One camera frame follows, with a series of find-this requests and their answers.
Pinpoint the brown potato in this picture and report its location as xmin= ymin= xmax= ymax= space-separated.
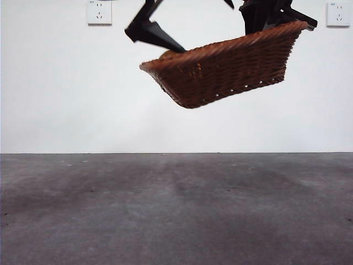
xmin=159 ymin=51 xmax=183 ymax=60

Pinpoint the brown wicker basket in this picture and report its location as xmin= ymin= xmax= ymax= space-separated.
xmin=140 ymin=20 xmax=309 ymax=110

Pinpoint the white wall socket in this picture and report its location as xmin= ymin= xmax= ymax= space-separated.
xmin=326 ymin=2 xmax=351 ymax=28
xmin=87 ymin=0 xmax=113 ymax=27

